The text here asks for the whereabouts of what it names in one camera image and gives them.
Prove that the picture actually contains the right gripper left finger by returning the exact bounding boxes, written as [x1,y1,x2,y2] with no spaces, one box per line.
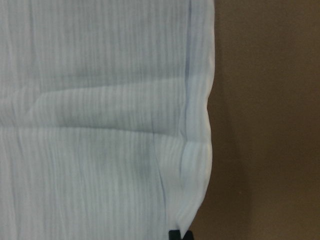
[168,229,181,240]

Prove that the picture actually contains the light blue button-up shirt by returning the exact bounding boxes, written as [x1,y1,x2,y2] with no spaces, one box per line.
[0,0,215,240]

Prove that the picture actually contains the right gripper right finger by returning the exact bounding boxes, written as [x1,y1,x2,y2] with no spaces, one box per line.
[182,230,193,240]

